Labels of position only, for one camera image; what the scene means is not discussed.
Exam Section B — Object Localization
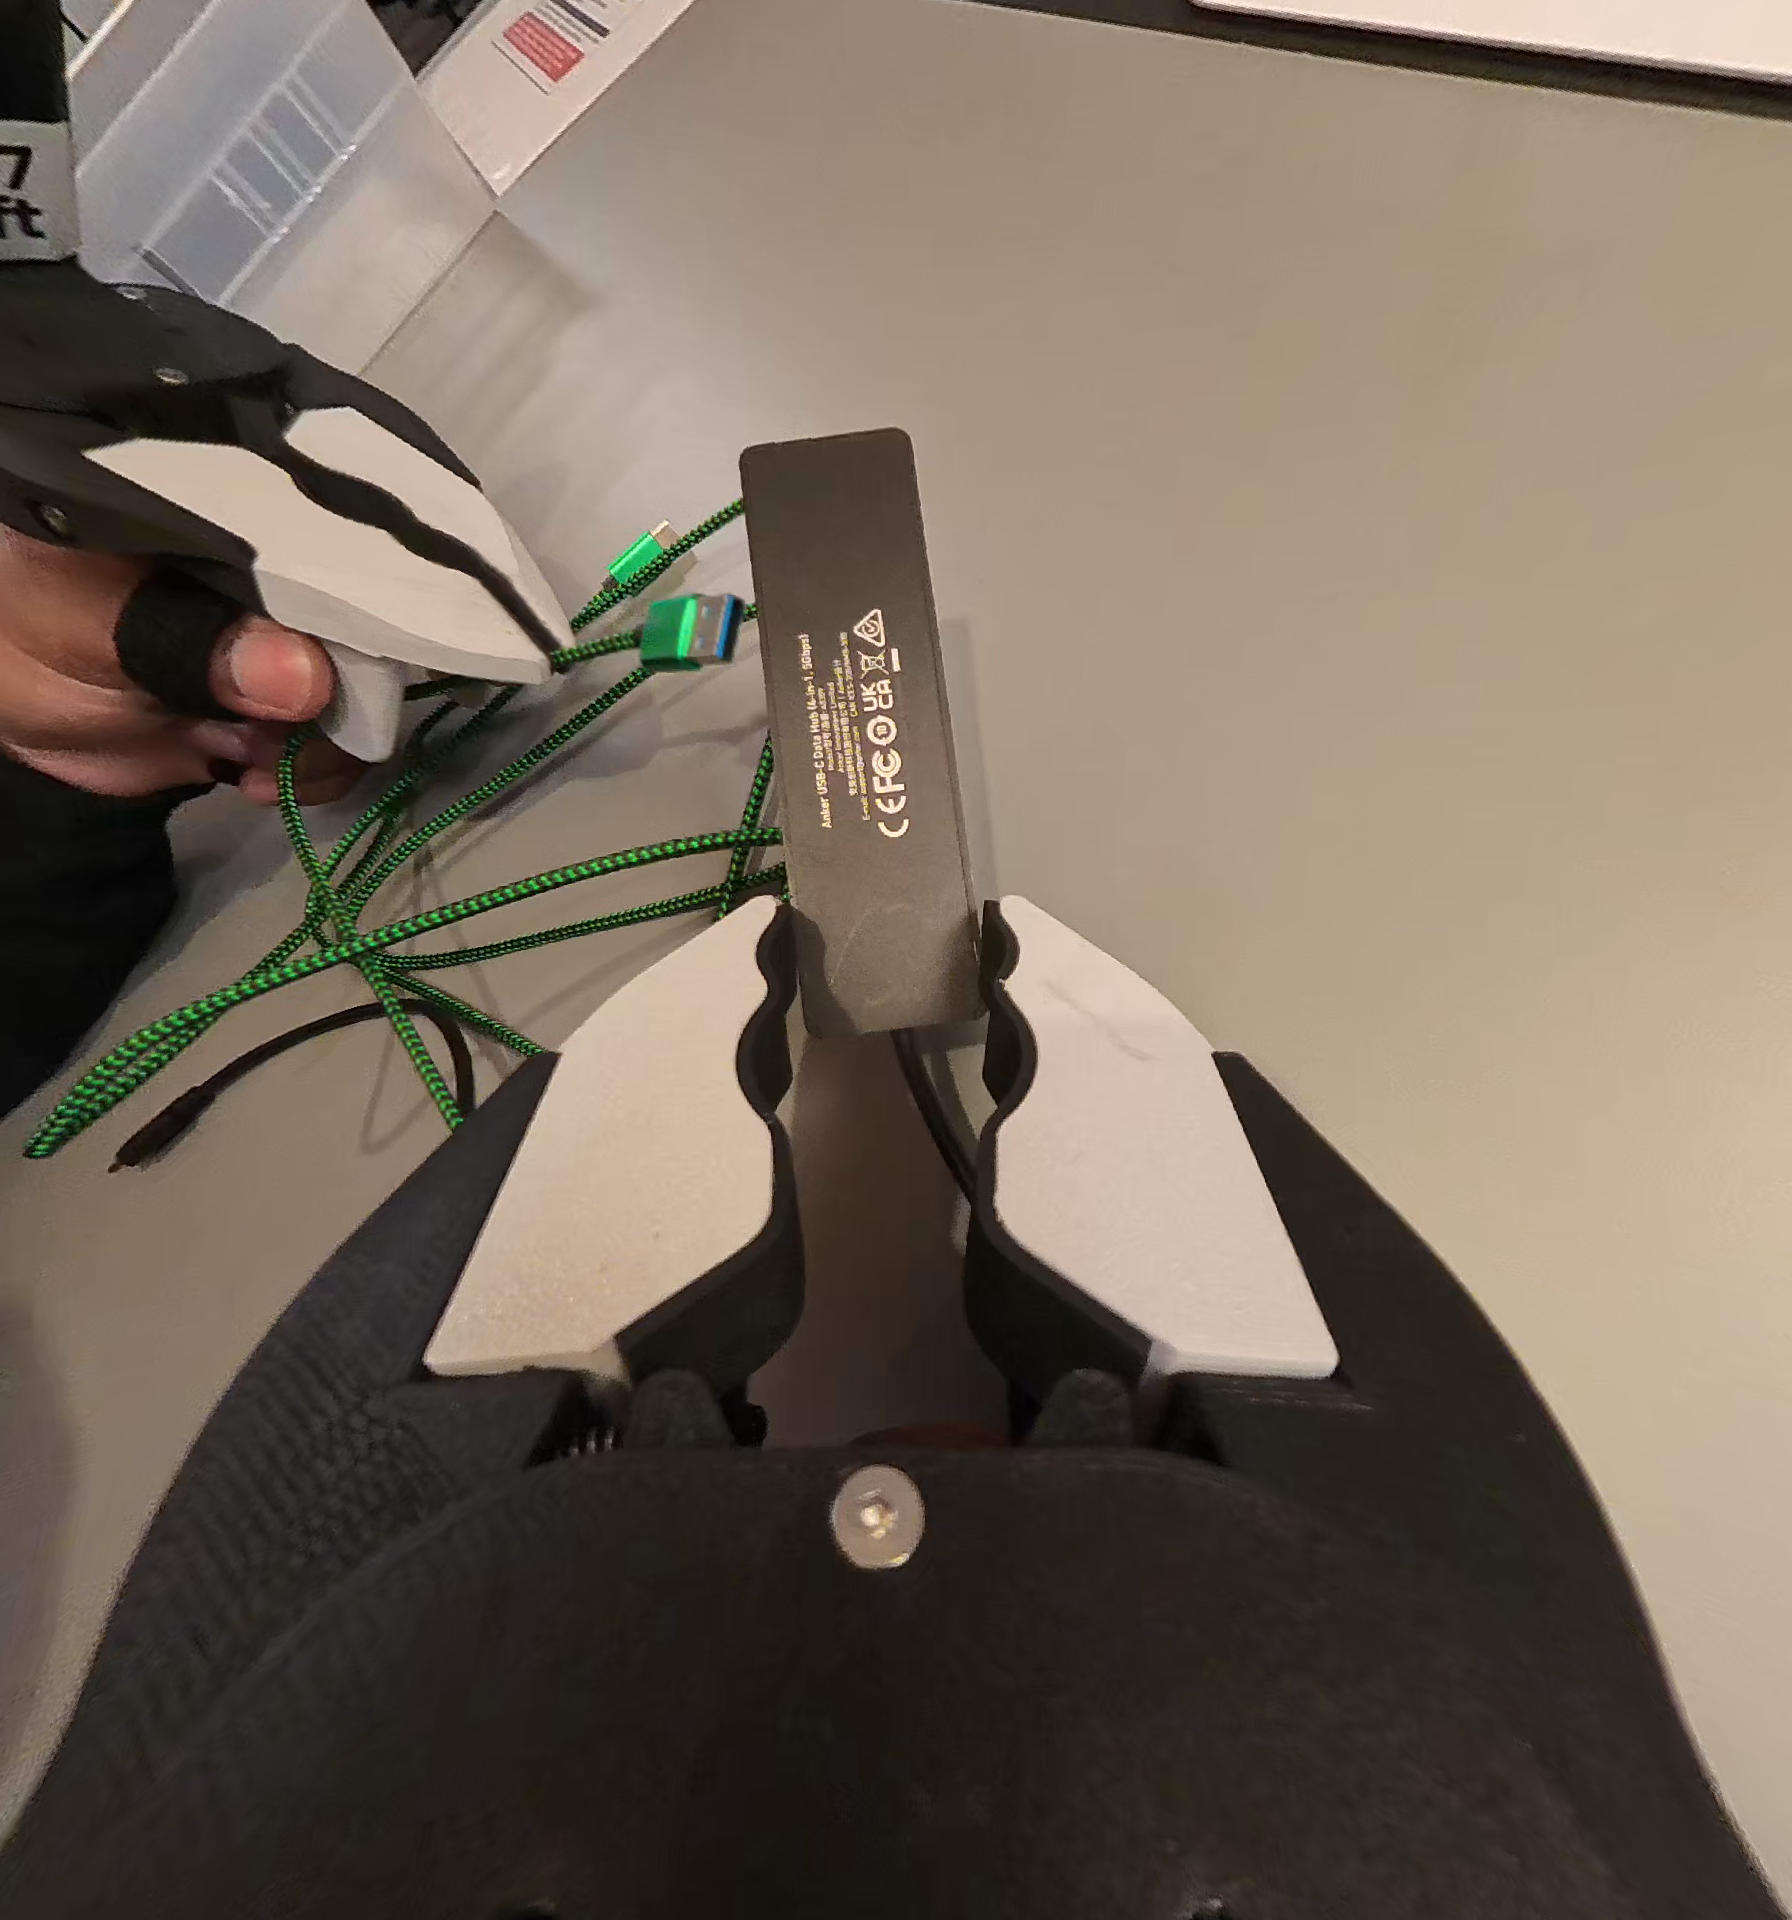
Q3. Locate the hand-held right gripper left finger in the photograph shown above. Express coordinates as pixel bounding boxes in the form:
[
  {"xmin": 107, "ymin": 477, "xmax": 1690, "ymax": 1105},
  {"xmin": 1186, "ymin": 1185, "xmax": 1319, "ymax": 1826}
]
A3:
[{"xmin": 420, "ymin": 897, "xmax": 808, "ymax": 1379}]

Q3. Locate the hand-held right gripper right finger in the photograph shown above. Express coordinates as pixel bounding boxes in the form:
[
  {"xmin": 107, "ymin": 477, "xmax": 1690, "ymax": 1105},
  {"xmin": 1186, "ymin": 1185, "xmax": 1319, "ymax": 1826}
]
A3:
[{"xmin": 962, "ymin": 893, "xmax": 1343, "ymax": 1382}]

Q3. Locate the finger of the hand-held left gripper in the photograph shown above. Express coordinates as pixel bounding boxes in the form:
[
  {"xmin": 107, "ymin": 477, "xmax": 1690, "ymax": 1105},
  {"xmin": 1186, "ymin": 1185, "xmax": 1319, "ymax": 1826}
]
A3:
[
  {"xmin": 280, "ymin": 405, "xmax": 577, "ymax": 657},
  {"xmin": 78, "ymin": 432, "xmax": 557, "ymax": 684}
]

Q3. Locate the green braided USB cable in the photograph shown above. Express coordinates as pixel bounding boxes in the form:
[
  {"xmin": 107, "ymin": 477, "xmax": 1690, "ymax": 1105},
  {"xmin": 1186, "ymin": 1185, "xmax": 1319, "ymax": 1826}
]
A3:
[{"xmin": 22, "ymin": 498, "xmax": 794, "ymax": 1165}]

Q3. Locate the black cable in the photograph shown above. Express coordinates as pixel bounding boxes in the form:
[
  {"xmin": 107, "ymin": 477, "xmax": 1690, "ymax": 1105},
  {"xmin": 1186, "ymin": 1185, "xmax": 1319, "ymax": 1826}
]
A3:
[{"xmin": 107, "ymin": 1000, "xmax": 988, "ymax": 1202}]

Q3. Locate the dark grey power bank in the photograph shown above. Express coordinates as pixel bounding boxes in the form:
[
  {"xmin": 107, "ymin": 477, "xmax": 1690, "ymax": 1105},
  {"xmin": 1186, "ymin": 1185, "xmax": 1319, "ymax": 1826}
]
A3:
[{"xmin": 737, "ymin": 427, "xmax": 988, "ymax": 1038}]

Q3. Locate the person's left hand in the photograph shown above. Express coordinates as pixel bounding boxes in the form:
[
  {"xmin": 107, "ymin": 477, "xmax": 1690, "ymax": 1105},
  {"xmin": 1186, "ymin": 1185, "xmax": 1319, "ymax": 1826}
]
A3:
[{"xmin": 0, "ymin": 520, "xmax": 371, "ymax": 813}]

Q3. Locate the clear plastic storage box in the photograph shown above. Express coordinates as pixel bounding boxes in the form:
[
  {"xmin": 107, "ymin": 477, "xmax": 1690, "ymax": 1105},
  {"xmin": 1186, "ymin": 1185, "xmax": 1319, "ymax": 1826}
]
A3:
[{"xmin": 63, "ymin": 0, "xmax": 596, "ymax": 384}]

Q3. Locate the white sheet with red label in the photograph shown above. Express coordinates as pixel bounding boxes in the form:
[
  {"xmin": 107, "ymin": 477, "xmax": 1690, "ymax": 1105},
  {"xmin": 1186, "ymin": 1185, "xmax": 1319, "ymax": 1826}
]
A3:
[{"xmin": 416, "ymin": 0, "xmax": 692, "ymax": 196}]

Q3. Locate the white stand base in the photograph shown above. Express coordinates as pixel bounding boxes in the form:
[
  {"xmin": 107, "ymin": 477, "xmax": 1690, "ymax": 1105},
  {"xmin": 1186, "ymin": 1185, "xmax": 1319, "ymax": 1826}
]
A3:
[{"xmin": 1192, "ymin": 0, "xmax": 1792, "ymax": 98}]

